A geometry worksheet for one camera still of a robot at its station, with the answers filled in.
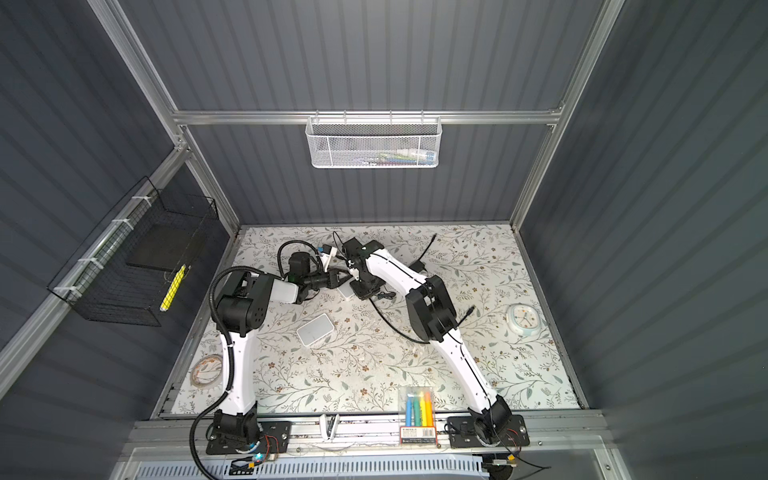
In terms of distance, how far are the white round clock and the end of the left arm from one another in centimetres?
54

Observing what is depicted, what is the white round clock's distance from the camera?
914 millimetres

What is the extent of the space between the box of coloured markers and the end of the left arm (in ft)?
1.25

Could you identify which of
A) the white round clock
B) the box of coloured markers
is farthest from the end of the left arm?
the white round clock

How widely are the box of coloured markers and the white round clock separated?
1.06 feet

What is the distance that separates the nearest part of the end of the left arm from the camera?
949 millimetres

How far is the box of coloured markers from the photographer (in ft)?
2.42

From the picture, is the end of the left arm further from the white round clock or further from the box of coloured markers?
the white round clock
